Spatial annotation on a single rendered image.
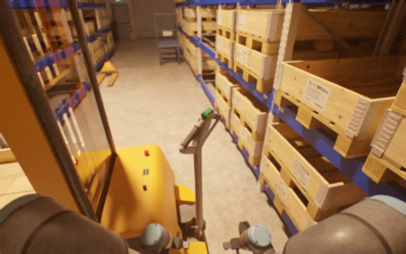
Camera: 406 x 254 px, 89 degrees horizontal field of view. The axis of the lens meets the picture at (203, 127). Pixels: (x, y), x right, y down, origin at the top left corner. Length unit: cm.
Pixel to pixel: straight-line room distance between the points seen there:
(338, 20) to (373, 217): 200
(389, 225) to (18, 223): 67
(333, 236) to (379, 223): 9
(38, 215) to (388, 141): 123
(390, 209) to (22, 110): 107
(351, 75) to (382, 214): 183
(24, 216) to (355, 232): 60
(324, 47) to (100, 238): 221
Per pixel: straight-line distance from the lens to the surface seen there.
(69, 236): 47
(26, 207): 56
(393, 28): 253
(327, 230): 48
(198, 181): 142
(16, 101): 96
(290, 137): 221
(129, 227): 128
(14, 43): 90
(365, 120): 127
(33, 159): 108
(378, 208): 54
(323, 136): 155
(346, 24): 241
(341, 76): 220
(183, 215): 183
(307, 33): 217
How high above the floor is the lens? 190
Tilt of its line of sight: 30 degrees down
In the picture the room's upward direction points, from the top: 1 degrees counter-clockwise
